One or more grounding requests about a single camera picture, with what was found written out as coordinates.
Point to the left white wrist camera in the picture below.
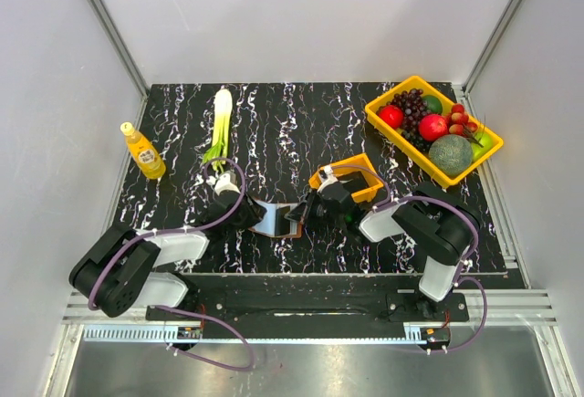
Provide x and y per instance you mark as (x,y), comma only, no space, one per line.
(225,182)

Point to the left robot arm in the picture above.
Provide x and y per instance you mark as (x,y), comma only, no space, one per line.
(116,273)

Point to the red pomegranate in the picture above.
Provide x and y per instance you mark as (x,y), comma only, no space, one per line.
(433,126)

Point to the green apple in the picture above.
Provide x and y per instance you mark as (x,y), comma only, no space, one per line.
(481,145)

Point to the small orange plastic bin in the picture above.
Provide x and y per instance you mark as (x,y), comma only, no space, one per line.
(361,164)

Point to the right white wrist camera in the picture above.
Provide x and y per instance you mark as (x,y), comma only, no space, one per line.
(327,177)

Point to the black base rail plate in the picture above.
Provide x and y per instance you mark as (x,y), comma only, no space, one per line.
(396,298)

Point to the green netted melon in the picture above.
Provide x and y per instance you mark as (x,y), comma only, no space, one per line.
(452,154)

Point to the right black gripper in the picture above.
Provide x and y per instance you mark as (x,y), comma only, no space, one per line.
(311,199)

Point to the dark purple grape bunch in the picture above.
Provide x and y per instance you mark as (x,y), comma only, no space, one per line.
(410,102)

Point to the dark green avocado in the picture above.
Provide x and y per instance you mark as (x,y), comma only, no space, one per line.
(433,104)

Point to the red apple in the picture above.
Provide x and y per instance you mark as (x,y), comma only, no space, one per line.
(392,116)

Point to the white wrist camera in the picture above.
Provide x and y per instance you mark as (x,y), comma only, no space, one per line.
(327,177)
(225,182)

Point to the black credit card in bin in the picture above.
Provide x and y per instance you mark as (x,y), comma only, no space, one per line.
(354,183)

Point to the black credit card white edge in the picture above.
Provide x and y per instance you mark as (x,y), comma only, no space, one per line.
(284,227)

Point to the large yellow fruit tray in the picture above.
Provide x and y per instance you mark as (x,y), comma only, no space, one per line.
(422,159)

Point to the red lychee cluster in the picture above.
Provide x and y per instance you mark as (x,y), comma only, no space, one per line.
(459,123)

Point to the yellow juice bottle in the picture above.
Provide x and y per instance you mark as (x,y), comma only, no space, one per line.
(146,157)

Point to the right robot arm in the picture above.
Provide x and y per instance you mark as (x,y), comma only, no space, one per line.
(444,228)

